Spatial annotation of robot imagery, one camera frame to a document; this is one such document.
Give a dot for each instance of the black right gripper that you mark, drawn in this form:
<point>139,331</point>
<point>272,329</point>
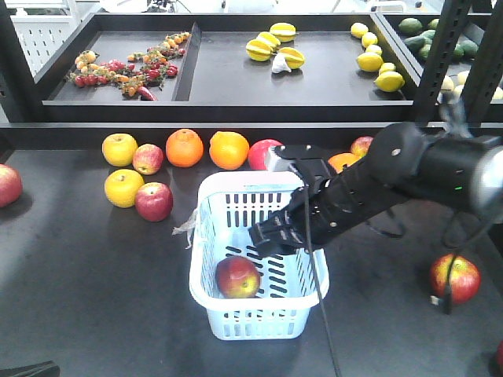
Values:
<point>319,214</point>

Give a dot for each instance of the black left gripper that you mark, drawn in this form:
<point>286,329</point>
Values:
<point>44,369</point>

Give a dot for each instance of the light blue plastic basket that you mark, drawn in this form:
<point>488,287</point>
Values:
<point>228,204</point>

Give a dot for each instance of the red apple bottom edge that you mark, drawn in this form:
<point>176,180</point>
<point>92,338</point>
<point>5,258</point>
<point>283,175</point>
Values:
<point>499,357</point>

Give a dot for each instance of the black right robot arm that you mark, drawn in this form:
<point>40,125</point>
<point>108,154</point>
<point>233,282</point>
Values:
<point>452,168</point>

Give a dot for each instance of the big red apple back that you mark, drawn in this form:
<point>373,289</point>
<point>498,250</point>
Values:
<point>257,153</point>

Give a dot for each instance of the orange left of pair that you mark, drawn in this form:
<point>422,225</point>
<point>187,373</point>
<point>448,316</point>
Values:
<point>341,160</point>

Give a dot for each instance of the dark red apple left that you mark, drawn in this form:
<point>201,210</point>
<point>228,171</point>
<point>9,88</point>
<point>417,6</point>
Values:
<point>154,201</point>

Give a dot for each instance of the red apple behind oranges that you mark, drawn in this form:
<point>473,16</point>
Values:
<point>360,146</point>

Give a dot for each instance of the small red apple back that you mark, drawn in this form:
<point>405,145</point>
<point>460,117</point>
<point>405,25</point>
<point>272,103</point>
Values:
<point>148,159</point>

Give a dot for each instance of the yellow apple front left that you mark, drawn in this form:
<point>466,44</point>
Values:
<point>121,187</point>

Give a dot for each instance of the yellow apple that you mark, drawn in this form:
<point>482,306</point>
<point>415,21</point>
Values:
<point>118,149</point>
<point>121,187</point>

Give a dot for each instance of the yellow apple back left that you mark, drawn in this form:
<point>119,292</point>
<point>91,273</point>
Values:
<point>118,149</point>

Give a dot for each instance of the white garlic bulb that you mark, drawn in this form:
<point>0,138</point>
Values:
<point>279,64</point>

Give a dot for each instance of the black wooden display stand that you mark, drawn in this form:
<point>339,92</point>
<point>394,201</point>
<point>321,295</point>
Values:
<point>102,292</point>

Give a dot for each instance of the red apple far corner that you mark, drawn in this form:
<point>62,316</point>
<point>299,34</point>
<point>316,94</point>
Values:
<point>11,185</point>

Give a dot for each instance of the cherry tomato vine pile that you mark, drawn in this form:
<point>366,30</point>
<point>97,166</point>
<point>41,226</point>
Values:
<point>138,74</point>

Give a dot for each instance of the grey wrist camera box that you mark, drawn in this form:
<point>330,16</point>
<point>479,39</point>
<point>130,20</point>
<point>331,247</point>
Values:
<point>293,157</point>

